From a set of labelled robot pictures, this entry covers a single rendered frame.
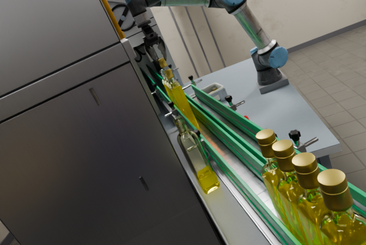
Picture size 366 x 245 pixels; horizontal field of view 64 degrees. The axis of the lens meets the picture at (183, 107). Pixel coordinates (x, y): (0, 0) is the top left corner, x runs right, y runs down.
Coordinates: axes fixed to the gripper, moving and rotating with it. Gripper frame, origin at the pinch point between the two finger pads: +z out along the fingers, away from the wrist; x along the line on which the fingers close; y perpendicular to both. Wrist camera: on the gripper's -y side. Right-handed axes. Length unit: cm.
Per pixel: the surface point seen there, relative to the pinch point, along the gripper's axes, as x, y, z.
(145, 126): 20, -55, 9
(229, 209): 8, -82, 33
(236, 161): -3, -63, 33
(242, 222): 7, -88, 33
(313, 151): -32, -60, 46
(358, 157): -98, 7, 121
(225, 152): -2, -53, 33
